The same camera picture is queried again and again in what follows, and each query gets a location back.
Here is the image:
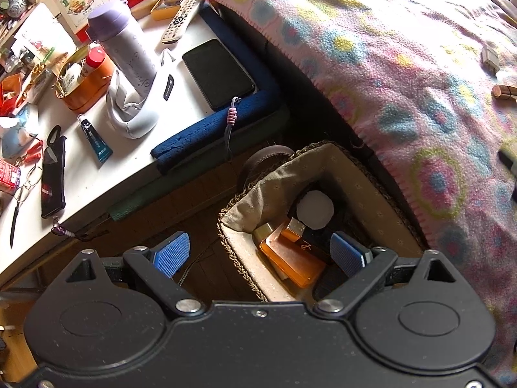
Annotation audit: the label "orange round container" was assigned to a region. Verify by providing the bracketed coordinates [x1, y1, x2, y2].
[54, 44, 114, 114]

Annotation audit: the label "orange perfume bottle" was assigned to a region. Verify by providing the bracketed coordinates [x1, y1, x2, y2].
[258, 219, 326, 288]

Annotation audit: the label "lavender thermos bottle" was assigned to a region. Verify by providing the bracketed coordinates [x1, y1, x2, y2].
[87, 0, 160, 98]

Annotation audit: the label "floral fleece blanket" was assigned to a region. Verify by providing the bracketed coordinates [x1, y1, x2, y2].
[211, 0, 516, 387]

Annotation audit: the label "white bottle pouch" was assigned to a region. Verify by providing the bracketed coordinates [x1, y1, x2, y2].
[106, 49, 175, 139]

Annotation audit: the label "white charger plug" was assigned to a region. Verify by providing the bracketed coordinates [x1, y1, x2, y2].
[481, 46, 500, 75]

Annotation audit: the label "yellow small box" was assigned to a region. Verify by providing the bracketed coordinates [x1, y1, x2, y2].
[150, 0, 183, 21]

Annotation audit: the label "white remote control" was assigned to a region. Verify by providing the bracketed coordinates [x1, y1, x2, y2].
[160, 0, 204, 45]

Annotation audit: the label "black phone case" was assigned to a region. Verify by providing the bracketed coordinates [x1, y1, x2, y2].
[40, 124, 66, 219]

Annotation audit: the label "white round compact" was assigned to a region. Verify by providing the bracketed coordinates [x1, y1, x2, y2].
[296, 190, 335, 230]

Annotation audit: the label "eyeglasses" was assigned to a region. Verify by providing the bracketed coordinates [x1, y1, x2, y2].
[9, 165, 42, 248]

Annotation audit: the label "woven basket with cloth liner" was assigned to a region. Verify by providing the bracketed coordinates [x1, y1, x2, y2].
[218, 142, 427, 301]

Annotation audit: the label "pink phone strap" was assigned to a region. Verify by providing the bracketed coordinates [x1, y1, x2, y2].
[223, 95, 242, 159]

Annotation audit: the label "red can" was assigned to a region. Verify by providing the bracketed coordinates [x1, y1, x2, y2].
[0, 158, 21, 195]

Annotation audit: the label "teal cream tube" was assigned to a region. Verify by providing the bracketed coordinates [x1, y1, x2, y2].
[77, 114, 113, 164]

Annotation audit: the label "black smartphone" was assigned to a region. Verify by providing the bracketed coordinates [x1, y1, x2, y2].
[182, 38, 256, 111]

